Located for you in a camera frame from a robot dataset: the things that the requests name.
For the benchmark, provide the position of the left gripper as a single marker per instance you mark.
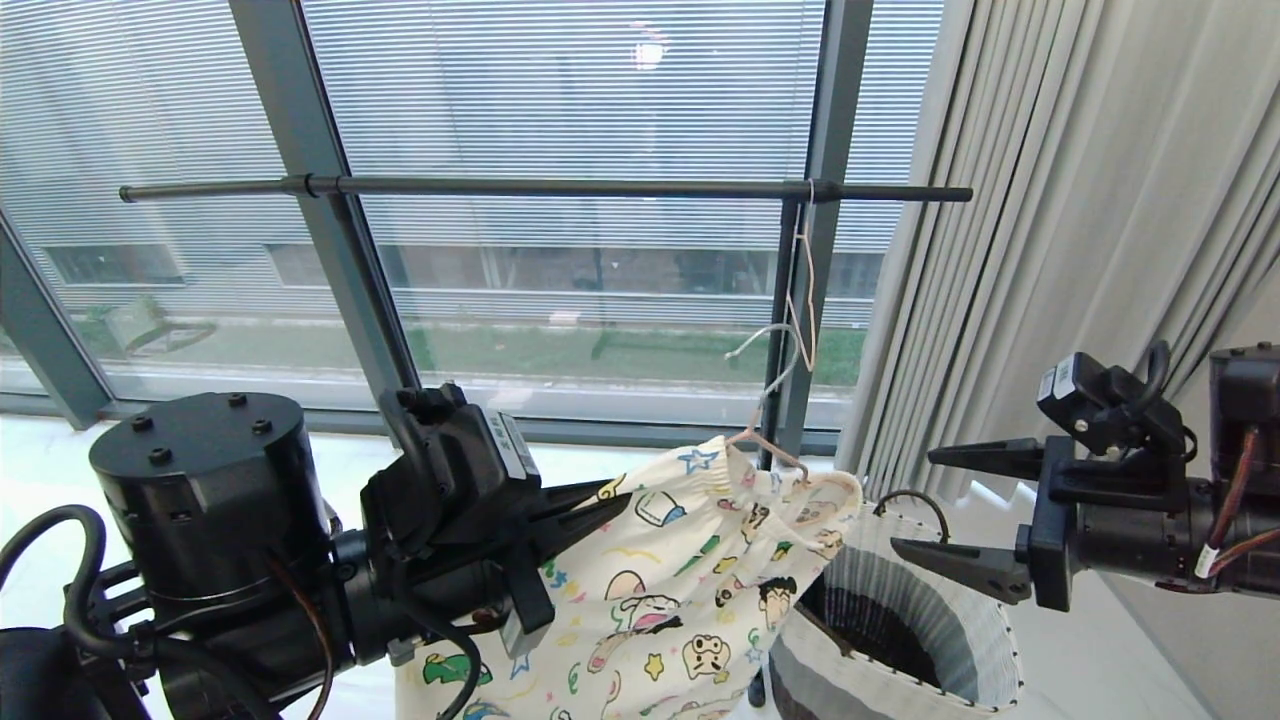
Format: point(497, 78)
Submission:
point(440, 600)

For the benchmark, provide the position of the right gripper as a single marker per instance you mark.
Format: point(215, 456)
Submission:
point(1140, 530)

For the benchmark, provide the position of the cream printed garment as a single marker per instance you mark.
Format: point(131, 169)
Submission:
point(650, 600)

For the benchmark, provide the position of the pink clothes hanger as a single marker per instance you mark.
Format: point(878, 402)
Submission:
point(808, 300)
point(770, 445)

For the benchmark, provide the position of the white laundry basket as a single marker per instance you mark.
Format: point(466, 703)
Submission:
point(960, 620)

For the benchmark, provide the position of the black clothes rack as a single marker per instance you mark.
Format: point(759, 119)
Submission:
point(550, 187)

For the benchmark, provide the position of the beige curtain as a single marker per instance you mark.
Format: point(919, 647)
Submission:
point(1080, 200)

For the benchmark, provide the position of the window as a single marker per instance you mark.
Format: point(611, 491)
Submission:
point(550, 100)

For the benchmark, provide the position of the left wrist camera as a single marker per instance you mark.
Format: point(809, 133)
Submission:
point(470, 460)

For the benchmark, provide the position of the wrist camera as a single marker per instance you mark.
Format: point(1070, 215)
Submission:
point(470, 460)
point(1075, 395)

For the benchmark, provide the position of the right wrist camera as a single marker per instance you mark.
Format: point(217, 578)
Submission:
point(1075, 395)

